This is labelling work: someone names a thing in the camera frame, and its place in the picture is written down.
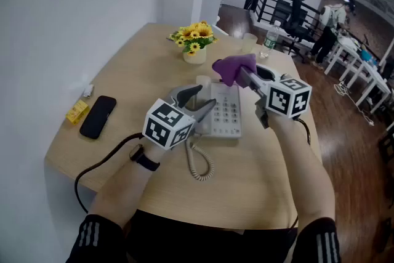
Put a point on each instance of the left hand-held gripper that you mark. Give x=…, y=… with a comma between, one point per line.
x=167, y=124

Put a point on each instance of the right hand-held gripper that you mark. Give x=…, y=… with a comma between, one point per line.
x=287, y=98

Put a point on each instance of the purple cloth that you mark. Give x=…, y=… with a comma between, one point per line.
x=234, y=67

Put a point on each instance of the white desk phone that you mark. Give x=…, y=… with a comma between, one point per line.
x=227, y=114

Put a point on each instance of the person's right forearm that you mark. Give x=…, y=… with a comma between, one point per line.
x=304, y=178

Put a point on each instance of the person's left forearm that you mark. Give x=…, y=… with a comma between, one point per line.
x=123, y=191

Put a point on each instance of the wooden desk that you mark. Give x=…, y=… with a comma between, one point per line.
x=147, y=71

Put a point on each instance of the translucent plastic cup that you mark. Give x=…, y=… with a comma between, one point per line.
x=249, y=43

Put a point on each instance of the clear water bottle green label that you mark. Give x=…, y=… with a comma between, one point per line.
x=271, y=40

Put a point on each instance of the white flower pot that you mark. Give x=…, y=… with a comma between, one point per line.
x=195, y=58

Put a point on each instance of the yellow artificial sunflowers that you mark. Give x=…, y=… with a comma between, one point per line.
x=195, y=35

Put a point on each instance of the black smartwatch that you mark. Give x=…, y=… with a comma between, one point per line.
x=144, y=160

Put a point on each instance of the black office chair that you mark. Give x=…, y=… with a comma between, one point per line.
x=297, y=18

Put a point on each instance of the black metal railing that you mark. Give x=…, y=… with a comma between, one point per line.
x=267, y=0

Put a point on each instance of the white water dispenser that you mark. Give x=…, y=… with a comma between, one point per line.
x=211, y=6

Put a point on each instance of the white table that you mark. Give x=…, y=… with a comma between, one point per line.
x=371, y=80
x=343, y=54

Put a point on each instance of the black smartphone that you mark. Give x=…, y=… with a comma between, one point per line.
x=98, y=117

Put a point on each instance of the small white plug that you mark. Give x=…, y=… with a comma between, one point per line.
x=88, y=90

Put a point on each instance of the small yellow box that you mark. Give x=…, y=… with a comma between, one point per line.
x=77, y=112

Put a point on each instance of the black shirt with striped sleeves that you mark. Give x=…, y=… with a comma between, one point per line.
x=200, y=243

